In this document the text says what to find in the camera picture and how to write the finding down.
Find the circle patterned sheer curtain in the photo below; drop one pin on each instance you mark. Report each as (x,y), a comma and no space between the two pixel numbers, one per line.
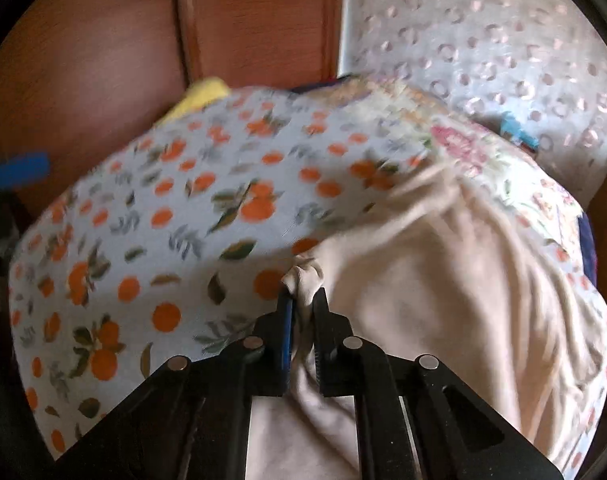
(483,20)

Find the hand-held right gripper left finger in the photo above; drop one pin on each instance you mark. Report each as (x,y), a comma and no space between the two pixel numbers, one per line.
(285,330)

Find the orange fruit print bedsheet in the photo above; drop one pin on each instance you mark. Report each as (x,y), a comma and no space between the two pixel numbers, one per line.
(158,210)

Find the blue packet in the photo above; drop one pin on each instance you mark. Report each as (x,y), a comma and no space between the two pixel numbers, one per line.
(518,132)

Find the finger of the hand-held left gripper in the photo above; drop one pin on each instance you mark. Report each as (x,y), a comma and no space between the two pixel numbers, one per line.
(23,170)

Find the floral blanket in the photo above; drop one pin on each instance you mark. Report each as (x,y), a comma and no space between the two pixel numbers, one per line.
(458,145)

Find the yellow cloth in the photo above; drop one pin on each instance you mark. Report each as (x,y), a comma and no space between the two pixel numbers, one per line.
(198,95)

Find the dark blue cloth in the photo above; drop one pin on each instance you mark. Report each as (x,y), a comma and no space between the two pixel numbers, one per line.
(587,250)

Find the beige printed t-shirt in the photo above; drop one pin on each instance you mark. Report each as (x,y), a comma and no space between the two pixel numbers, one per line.
(433,310)

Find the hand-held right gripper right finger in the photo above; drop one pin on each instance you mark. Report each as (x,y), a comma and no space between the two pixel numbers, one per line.
(319,332)

